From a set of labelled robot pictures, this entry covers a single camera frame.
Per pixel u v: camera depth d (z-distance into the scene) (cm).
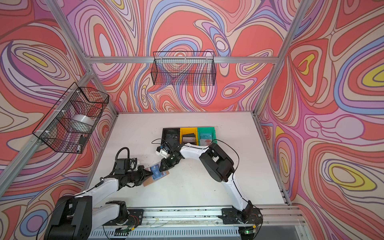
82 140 73
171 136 102
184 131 101
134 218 73
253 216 72
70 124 70
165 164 80
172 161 81
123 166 71
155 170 88
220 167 55
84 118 74
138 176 78
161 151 86
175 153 73
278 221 75
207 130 101
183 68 97
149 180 84
